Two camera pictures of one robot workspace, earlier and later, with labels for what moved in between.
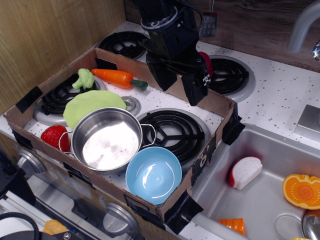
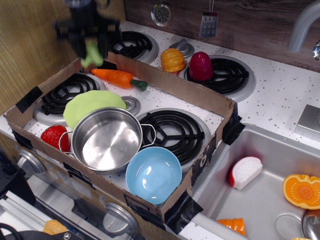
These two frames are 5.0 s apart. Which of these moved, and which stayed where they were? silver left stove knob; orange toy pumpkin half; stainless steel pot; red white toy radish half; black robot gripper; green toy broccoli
Moved: green toy broccoli; black robot gripper
Stayed: orange toy pumpkin half; stainless steel pot; red white toy radish half; silver left stove knob
